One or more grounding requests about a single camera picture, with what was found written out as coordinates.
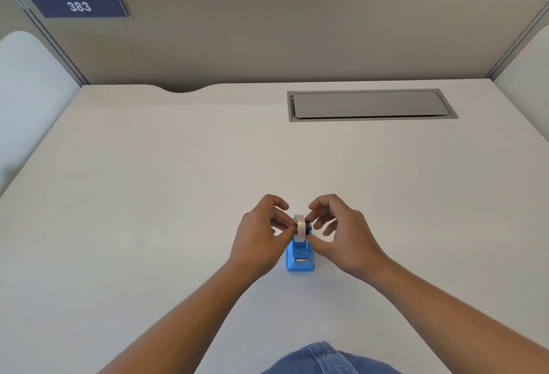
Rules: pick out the person's left hand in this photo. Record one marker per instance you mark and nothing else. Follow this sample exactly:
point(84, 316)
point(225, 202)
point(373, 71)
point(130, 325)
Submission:
point(253, 245)

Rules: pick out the person's right hand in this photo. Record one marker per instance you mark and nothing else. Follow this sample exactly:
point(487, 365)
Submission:
point(347, 245)

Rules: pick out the person's right thumb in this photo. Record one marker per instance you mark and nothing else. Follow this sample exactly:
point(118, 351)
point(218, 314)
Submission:
point(319, 244)

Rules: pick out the person's right middle finger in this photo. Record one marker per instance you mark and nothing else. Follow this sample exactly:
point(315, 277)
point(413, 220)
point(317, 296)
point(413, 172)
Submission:
point(324, 220)

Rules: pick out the person's left thumb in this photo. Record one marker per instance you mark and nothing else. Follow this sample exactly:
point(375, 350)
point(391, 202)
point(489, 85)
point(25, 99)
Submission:
point(286, 233)

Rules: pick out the person's left middle finger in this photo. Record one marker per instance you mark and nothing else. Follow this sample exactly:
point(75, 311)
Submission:
point(283, 216)

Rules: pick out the white adhesive tape roll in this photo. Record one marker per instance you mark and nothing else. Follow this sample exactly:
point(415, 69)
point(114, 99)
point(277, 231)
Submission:
point(300, 227)

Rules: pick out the person's right forearm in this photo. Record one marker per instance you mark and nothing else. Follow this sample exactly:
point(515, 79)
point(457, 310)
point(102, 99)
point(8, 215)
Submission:
point(463, 322)

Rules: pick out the person's left forearm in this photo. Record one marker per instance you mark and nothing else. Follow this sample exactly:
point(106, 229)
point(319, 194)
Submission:
point(180, 326)

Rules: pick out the blue tape dispenser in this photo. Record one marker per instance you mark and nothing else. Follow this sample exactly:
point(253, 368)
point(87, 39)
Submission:
point(300, 257)

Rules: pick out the person's blue jeans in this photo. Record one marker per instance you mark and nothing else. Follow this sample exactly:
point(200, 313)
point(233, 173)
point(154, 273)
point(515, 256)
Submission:
point(330, 361)

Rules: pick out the beige desk partition panel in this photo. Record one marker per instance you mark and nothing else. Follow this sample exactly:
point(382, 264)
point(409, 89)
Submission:
point(278, 34)

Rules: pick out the blue number sign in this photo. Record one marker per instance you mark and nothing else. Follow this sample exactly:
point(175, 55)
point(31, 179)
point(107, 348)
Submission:
point(79, 6)

